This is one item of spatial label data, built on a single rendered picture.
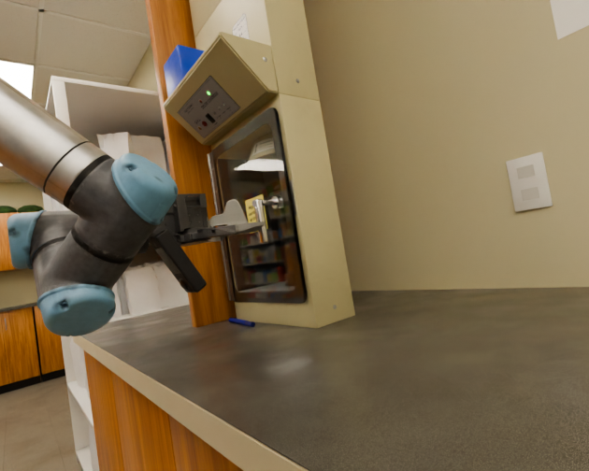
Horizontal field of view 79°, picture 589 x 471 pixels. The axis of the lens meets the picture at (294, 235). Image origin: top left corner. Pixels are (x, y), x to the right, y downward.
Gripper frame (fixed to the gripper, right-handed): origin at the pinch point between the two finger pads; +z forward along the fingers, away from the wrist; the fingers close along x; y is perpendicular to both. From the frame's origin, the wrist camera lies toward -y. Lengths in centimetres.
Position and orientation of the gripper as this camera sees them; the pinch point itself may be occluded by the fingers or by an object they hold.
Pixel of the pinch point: (245, 233)
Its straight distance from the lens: 69.5
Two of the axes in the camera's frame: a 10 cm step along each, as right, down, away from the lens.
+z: 7.8, -0.9, 6.2
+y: -1.6, -9.9, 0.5
